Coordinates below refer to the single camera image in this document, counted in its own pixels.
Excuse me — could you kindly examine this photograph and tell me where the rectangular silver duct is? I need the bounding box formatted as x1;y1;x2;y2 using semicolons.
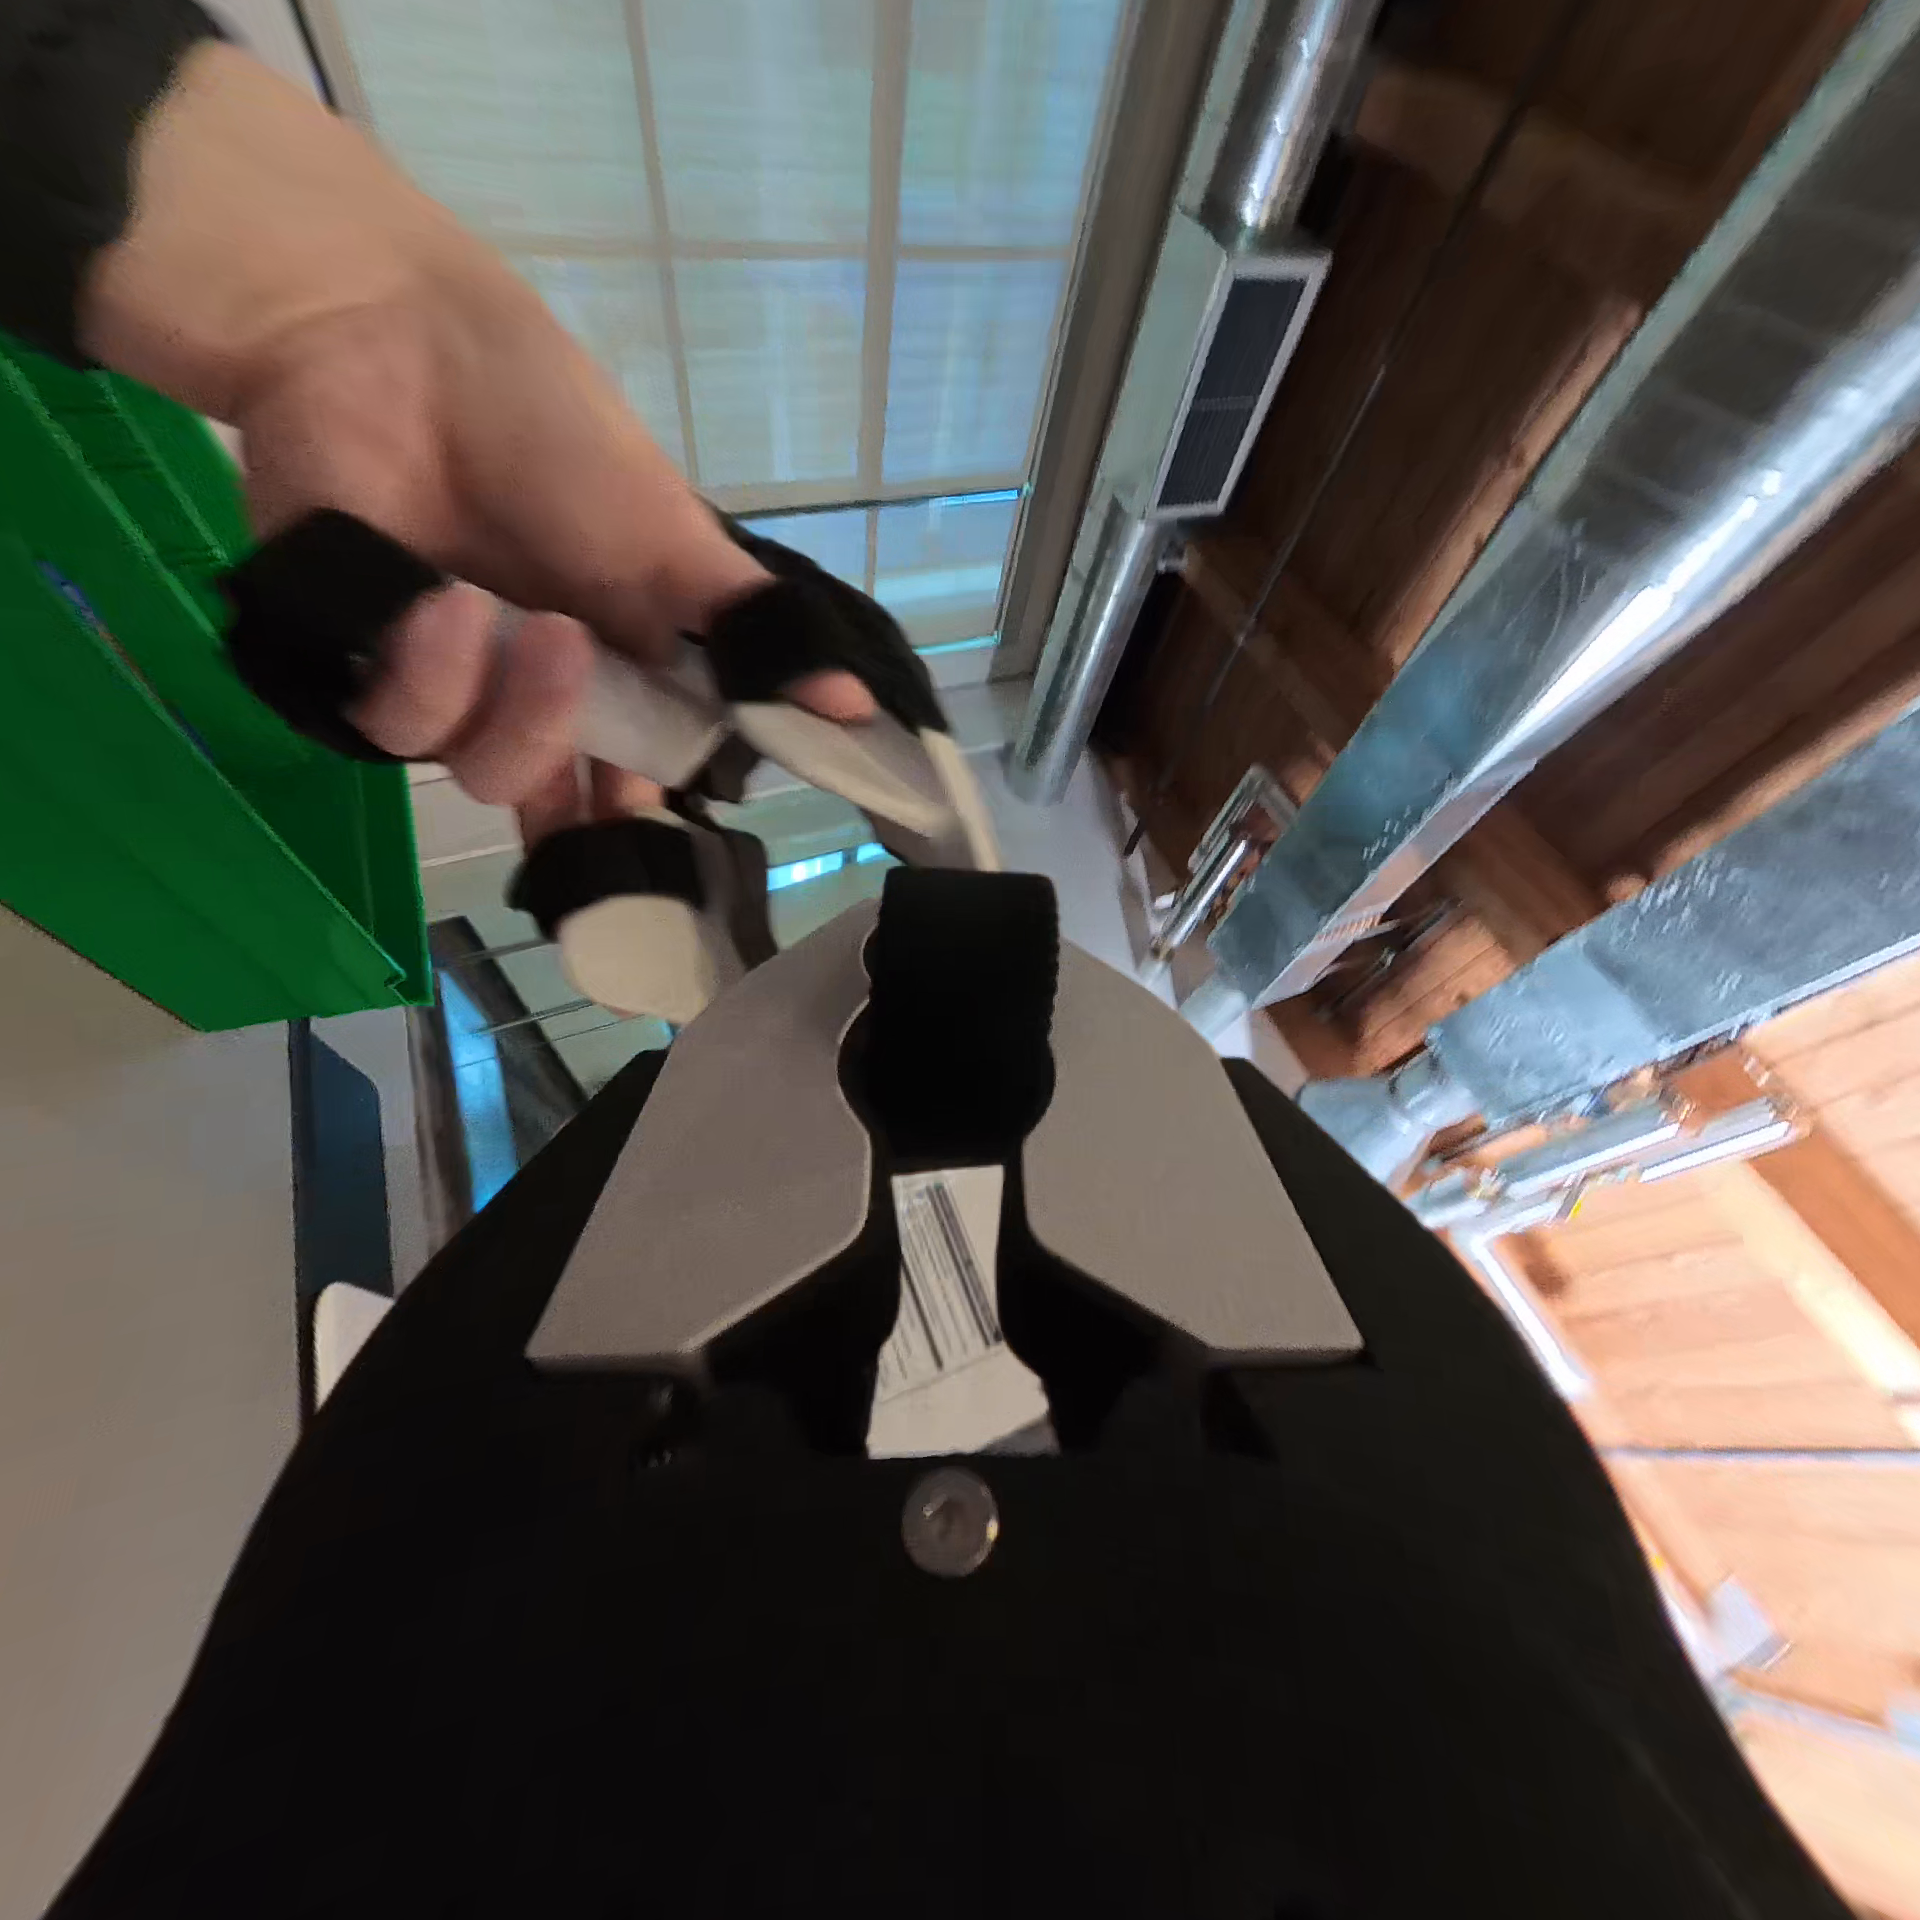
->
1208;0;1920;1004

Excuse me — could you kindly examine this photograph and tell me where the gridded window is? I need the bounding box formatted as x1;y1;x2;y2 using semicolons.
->
301;0;1132;675

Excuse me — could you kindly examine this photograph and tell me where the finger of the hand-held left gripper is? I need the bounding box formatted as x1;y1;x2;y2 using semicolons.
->
914;728;1003;874
731;709;966;847

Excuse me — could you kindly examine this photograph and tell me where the white vent box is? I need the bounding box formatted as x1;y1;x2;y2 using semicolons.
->
1100;208;1334;520

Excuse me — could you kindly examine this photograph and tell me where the person's left hand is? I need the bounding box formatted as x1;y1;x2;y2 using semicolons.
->
82;37;883;843

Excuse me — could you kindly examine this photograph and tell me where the green plastic bin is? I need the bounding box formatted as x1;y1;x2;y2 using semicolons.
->
0;332;437;1034

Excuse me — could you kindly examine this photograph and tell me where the grey desk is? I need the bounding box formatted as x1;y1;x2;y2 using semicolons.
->
0;901;309;1920

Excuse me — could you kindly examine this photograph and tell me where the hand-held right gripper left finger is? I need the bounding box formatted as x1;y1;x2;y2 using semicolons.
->
526;901;891;1373

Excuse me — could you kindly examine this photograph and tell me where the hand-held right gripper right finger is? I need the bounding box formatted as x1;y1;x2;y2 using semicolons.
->
1024;933;1369;1366

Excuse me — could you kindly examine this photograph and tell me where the silver round duct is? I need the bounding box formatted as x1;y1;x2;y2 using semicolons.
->
1003;0;1382;804

